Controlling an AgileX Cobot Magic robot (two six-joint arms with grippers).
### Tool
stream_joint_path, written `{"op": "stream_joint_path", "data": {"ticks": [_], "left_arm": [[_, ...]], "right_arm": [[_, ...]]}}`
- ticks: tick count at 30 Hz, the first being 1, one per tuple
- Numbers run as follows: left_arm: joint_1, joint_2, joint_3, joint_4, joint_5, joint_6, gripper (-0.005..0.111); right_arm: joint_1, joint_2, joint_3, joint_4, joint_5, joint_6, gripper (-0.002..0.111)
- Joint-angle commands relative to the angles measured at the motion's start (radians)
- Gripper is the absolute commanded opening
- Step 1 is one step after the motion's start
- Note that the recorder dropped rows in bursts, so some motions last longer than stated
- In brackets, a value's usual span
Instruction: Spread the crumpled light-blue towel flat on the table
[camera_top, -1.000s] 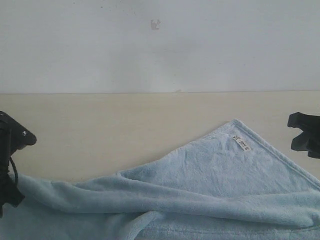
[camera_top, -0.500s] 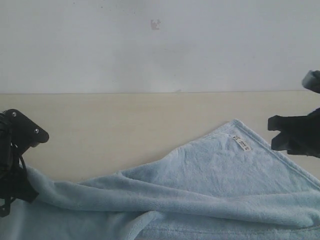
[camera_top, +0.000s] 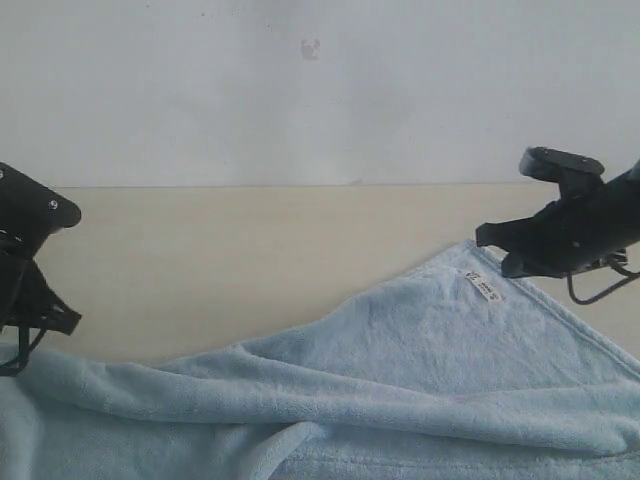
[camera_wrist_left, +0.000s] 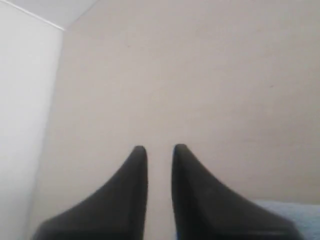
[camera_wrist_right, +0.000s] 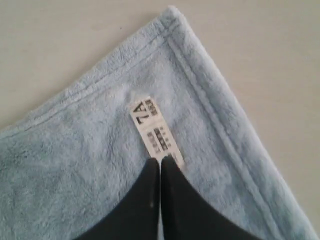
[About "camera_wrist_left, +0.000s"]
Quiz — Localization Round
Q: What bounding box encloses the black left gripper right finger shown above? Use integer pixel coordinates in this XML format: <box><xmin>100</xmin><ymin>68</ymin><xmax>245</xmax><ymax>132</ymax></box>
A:
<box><xmin>171</xmin><ymin>144</ymin><xmax>303</xmax><ymax>240</ymax></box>

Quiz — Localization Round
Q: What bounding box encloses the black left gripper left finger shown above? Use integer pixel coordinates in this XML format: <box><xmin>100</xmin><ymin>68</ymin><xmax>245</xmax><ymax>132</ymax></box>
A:
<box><xmin>32</xmin><ymin>145</ymin><xmax>148</xmax><ymax>240</ymax></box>

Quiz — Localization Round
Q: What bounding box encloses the light blue fluffy towel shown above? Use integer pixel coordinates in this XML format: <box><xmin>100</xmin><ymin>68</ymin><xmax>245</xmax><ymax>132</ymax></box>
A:
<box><xmin>254</xmin><ymin>200</ymin><xmax>320</xmax><ymax>240</ymax></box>

